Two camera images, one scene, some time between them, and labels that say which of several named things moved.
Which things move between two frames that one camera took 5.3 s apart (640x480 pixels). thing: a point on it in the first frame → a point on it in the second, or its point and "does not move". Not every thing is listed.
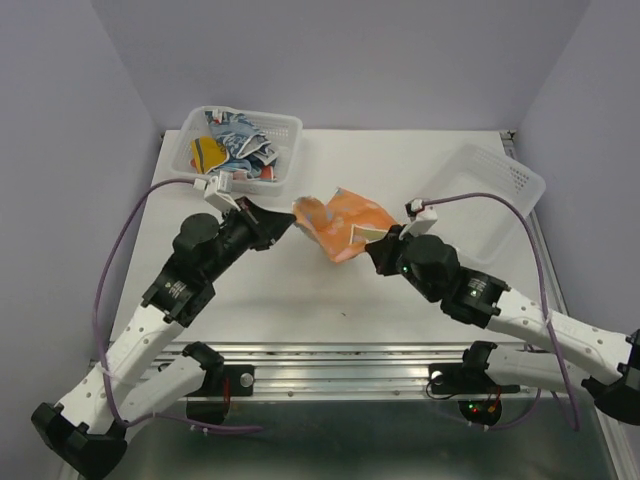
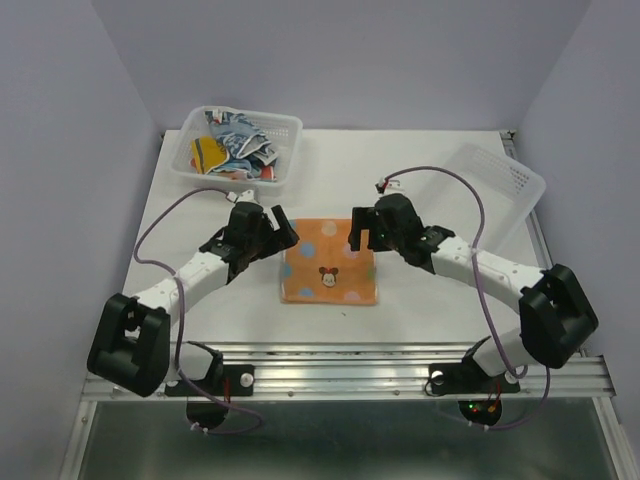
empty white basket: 482,198 does not move
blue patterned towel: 247,145 does not move
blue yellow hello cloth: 208,153 does not move
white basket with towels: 262,151 does not move
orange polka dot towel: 331,224 → 321,268
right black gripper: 383,250 → 365,217
